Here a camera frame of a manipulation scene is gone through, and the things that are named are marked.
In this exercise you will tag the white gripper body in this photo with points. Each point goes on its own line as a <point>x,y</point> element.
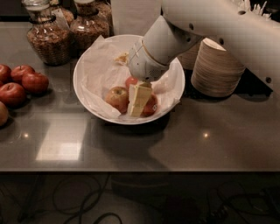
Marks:
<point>143,63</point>

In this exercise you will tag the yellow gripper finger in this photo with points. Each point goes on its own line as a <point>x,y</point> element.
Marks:
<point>139,95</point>
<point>122,58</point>

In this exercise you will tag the yellowish red apple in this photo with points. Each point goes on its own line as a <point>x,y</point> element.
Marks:
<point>118,98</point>

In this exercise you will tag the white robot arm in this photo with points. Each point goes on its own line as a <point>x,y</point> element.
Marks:
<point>253,39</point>

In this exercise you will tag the red apple in bowl rear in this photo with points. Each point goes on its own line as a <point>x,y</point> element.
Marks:
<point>130,81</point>

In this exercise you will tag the red apple with sticker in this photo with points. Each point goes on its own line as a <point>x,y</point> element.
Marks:
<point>151,106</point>

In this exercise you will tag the white bowl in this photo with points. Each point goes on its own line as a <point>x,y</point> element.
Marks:
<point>87,96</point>

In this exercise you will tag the red apple on table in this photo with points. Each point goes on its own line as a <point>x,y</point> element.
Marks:
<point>18,72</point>
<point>35,83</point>
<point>12,95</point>
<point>5,73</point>

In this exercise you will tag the yellowish apple at edge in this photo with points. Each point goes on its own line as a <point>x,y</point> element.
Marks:
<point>3,114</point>

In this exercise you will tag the white paper liner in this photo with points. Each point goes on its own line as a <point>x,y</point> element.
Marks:
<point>99,67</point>

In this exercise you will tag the rear glass jar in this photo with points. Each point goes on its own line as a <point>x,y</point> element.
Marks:
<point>60,12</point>
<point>105,9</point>

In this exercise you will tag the stack of paper bowls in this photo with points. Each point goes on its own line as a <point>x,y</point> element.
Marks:
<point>187,59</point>
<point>216,72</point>

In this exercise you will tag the glass jar of granola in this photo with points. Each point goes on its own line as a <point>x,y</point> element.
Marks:
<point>89,24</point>
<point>49,40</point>

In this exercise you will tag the white cutlery bundle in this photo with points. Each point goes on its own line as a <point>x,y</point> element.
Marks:
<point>257,8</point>

